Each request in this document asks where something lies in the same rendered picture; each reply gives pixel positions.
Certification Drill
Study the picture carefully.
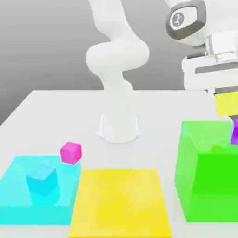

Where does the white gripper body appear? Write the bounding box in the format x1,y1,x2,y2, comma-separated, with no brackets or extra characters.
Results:
181,55,238,96

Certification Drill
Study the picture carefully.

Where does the small yellow cube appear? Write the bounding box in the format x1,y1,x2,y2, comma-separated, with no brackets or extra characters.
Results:
215,91,238,117

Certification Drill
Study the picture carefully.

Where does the small purple cube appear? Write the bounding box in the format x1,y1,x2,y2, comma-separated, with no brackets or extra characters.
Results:
230,118,238,145

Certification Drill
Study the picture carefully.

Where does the small magenta cube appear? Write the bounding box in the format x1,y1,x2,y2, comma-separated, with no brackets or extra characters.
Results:
59,142,82,165

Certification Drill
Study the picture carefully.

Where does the small cyan cube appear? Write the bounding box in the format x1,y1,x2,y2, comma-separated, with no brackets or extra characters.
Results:
26,163,59,197

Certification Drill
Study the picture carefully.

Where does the large green box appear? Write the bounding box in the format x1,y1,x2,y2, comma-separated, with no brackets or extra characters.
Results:
174,120,238,223

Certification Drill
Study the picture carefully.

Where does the large yellow box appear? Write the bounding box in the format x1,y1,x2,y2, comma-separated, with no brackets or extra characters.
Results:
68,168,173,238

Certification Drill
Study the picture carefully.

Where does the large cyan box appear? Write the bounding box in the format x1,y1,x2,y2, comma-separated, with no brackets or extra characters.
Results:
0,155,82,225

